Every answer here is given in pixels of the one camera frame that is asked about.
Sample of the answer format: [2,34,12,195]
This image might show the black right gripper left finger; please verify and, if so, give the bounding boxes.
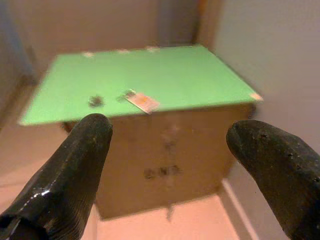
[0,113,113,240]

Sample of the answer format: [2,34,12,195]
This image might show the green sheet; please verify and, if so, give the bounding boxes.
[17,43,263,126]

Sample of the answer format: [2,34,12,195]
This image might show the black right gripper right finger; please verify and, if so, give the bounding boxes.
[226,119,320,240]

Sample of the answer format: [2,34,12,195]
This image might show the brown cardboard box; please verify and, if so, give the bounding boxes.
[62,102,257,221]

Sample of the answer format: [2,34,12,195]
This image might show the dark metal key bunch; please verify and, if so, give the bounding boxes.
[86,94,106,108]

